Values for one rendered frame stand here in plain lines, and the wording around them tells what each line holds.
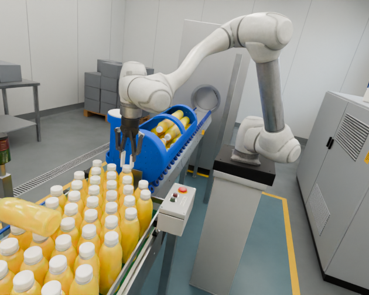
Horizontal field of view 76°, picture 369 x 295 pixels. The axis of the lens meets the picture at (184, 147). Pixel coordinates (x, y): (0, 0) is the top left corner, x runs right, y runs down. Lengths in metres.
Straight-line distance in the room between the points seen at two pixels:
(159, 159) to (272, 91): 0.62
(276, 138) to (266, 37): 0.50
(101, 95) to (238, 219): 4.27
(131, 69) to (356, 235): 2.06
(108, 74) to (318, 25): 4.52
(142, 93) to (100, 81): 4.51
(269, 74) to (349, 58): 5.37
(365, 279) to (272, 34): 2.16
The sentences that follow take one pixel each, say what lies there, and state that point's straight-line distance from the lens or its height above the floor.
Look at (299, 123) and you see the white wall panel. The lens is 6.45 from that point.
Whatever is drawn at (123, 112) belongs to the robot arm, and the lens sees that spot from 0.97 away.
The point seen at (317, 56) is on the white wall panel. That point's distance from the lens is 6.34.
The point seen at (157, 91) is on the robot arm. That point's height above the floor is 1.51.
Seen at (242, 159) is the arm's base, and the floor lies 1.09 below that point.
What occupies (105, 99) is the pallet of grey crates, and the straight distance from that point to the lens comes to 5.27.
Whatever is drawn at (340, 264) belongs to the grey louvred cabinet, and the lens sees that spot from 2.54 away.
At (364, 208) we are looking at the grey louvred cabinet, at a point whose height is 0.77.
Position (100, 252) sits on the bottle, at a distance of 0.80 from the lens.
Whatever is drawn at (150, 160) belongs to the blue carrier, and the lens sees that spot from 1.21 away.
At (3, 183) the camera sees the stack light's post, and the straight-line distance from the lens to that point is 1.12.
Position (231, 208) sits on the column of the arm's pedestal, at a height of 0.77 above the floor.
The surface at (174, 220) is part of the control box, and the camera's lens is 0.91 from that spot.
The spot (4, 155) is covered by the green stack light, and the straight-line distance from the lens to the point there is 1.07.
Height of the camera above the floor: 1.63
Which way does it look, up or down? 22 degrees down
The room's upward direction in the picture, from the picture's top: 10 degrees clockwise
